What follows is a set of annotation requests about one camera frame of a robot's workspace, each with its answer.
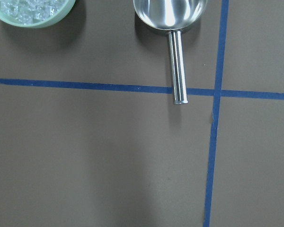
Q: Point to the green bowl of ice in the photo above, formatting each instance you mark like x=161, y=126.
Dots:
x=34, y=13

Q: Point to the steel ice scoop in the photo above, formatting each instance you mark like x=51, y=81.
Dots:
x=172, y=18

